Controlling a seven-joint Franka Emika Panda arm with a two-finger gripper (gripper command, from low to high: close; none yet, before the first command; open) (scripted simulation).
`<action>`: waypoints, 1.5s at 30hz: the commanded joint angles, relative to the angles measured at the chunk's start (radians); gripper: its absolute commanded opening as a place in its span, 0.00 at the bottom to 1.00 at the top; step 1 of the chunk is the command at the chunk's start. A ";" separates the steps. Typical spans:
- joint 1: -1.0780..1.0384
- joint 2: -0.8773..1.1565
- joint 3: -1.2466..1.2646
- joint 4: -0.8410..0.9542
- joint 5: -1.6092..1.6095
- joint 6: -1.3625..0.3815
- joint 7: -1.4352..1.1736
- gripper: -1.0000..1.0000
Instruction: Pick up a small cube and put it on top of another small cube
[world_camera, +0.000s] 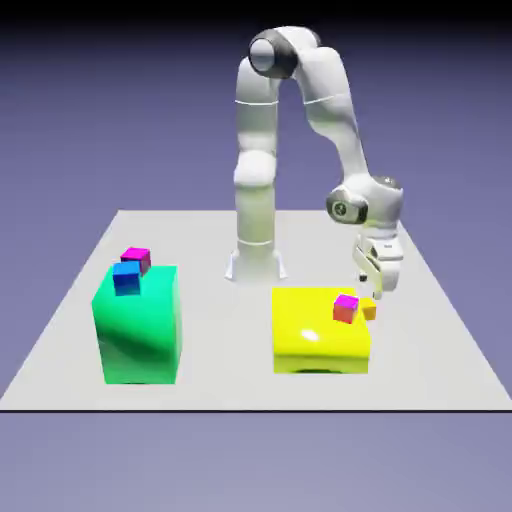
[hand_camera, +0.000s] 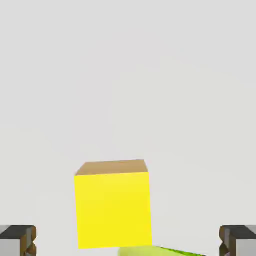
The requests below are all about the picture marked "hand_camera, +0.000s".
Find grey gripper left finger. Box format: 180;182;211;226
0;225;38;256

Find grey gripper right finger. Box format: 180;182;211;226
219;225;256;256

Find small green cube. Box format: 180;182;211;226
117;245;208;256

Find small yellow cube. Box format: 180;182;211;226
73;159;153;250

